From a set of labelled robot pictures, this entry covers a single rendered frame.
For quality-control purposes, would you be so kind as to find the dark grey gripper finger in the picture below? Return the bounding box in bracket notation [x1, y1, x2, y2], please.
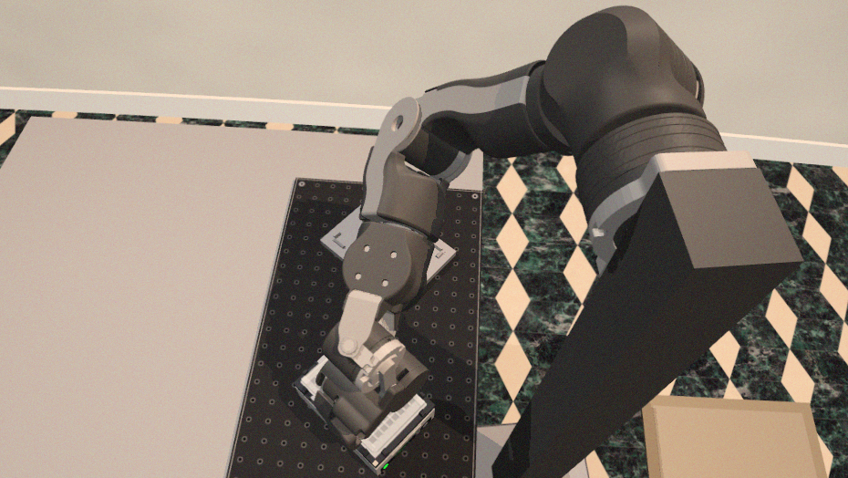
[314, 377, 362, 451]

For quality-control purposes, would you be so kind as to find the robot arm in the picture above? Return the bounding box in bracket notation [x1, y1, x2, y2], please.
[322, 5, 757, 393]

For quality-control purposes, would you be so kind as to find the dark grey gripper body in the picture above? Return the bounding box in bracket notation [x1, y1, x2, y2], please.
[315, 350, 429, 440]

